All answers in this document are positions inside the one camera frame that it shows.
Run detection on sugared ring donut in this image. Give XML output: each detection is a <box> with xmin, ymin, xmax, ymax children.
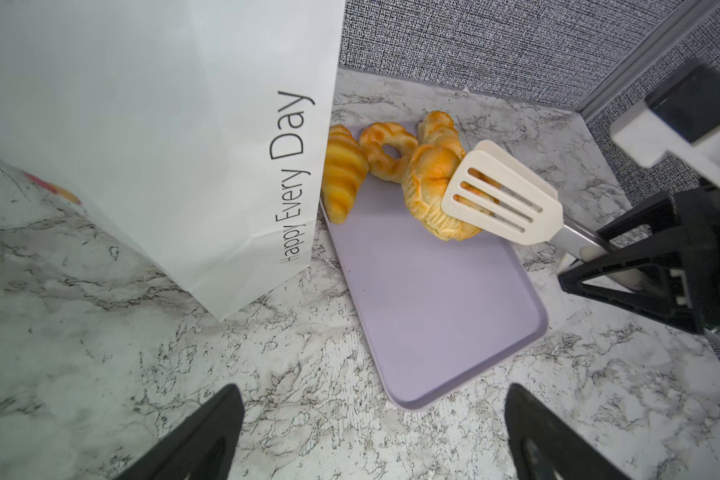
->
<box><xmin>359</xmin><ymin>122</ymin><xmax>419</xmax><ymax>184</ymax></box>

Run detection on striped croissant top left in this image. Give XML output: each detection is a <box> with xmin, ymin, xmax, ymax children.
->
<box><xmin>321</xmin><ymin>125</ymin><xmax>369</xmax><ymax>224</ymax></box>

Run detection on white paper bag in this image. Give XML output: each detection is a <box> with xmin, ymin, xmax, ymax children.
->
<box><xmin>0</xmin><ymin>1</ymin><xmax>345</xmax><ymax>319</ymax></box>

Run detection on steel tongs white tips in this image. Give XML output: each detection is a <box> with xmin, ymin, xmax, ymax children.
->
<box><xmin>441</xmin><ymin>140</ymin><xmax>615</xmax><ymax>263</ymax></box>

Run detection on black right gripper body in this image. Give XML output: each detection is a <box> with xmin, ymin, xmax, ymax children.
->
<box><xmin>665</xmin><ymin>183</ymin><xmax>720</xmax><ymax>347</ymax></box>

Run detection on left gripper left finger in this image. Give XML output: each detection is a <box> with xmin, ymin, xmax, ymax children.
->
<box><xmin>119</xmin><ymin>384</ymin><xmax>245</xmax><ymax>480</ymax></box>

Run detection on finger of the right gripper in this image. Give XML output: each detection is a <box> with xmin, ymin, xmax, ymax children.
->
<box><xmin>559</xmin><ymin>233</ymin><xmax>702</xmax><ymax>334</ymax></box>
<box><xmin>597</xmin><ymin>192</ymin><xmax>677</xmax><ymax>240</ymax></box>

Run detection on lilac plastic tray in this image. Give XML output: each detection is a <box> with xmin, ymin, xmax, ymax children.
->
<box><xmin>328</xmin><ymin>175</ymin><xmax>549</xmax><ymax>411</ymax></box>

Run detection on round orange knotted bun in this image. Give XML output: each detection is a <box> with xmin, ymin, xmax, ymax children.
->
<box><xmin>401</xmin><ymin>144</ymin><xmax>481</xmax><ymax>241</ymax></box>

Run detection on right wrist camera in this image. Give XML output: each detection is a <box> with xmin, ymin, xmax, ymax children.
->
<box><xmin>610</xmin><ymin>58</ymin><xmax>720</xmax><ymax>189</ymax></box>

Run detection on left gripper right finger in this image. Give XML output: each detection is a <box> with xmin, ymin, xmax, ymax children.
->
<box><xmin>505</xmin><ymin>383</ymin><xmax>628</xmax><ymax>480</ymax></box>

